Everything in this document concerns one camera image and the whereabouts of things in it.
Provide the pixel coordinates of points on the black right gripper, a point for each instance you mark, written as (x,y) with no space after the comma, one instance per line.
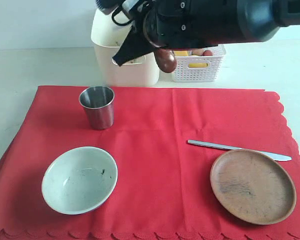
(182,24)

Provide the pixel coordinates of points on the dark wooden spoon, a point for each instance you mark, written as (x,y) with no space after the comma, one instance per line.
(165,58)

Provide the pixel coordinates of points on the yellow cheese wedge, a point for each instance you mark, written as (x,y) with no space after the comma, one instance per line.
(181,53)

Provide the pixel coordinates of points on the brown egg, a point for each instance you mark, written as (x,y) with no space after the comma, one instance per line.
(197,52)

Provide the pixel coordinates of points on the stainless steel cup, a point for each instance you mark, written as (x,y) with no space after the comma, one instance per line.
(98,104)

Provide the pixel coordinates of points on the orange red sausage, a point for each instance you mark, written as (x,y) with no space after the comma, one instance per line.
(207,53)

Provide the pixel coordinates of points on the pale green ceramic bowl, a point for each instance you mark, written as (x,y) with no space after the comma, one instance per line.
(80,180)

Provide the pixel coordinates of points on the round brown wooden plate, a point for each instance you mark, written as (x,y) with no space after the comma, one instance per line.
(253,187)

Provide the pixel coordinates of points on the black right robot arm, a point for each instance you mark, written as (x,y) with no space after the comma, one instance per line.
(259,20)

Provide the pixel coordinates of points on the cream plastic storage bin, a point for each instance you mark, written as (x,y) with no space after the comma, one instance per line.
(107,38)

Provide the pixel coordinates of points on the white perforated plastic basket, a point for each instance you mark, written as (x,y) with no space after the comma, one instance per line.
(183,74)

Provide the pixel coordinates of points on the red scalloped table cloth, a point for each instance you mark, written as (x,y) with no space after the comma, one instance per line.
(163,190)

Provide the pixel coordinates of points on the silver table knife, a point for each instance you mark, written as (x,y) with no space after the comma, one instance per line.
(274,156)

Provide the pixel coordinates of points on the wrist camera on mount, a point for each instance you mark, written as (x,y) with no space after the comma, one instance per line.
(134,10)

